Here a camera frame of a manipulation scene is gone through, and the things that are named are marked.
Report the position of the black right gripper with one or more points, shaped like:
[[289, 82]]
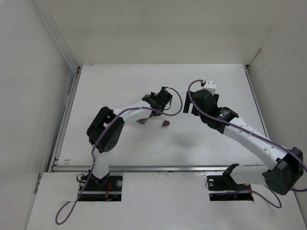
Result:
[[187, 102]]

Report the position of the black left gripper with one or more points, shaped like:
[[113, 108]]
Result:
[[143, 120]]

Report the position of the dark red wood block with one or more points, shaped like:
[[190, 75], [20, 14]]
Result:
[[165, 123]]

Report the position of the smoky transparent plastic bin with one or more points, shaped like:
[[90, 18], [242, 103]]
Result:
[[142, 121]]

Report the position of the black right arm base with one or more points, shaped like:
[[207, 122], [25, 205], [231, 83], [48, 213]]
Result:
[[222, 187]]

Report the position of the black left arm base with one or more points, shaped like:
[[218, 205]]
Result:
[[110, 190]]

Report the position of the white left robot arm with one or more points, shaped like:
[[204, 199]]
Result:
[[105, 130]]

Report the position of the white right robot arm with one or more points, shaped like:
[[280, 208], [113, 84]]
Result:
[[283, 166]]

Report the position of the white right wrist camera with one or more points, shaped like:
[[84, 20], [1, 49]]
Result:
[[209, 85]]

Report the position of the aluminium rail right edge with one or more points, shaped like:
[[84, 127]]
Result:
[[255, 100]]

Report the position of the aluminium rail edge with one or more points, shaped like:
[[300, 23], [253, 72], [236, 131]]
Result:
[[64, 114], [111, 168], [255, 100]]

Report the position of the aluminium rail left edge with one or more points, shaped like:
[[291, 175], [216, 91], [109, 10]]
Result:
[[64, 114]]

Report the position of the aluminium rail front edge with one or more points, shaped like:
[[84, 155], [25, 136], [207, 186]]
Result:
[[111, 168]]

